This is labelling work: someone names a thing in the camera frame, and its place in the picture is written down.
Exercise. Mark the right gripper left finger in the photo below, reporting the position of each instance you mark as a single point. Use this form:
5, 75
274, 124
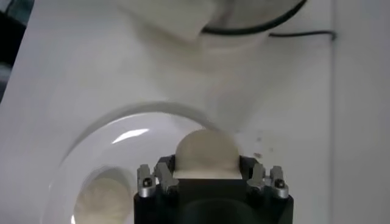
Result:
166, 179

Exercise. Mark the cream electric cooker pot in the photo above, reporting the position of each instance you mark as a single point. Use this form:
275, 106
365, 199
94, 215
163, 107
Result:
170, 15

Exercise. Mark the stainless steel steamer basket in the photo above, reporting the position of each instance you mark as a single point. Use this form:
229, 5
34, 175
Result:
259, 12

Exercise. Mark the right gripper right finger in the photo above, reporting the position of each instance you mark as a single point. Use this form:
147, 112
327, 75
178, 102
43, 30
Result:
259, 179

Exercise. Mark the white round plate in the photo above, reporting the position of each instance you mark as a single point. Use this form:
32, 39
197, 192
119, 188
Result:
106, 146

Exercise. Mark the white steamed baozi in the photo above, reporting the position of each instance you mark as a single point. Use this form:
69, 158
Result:
103, 204
207, 152

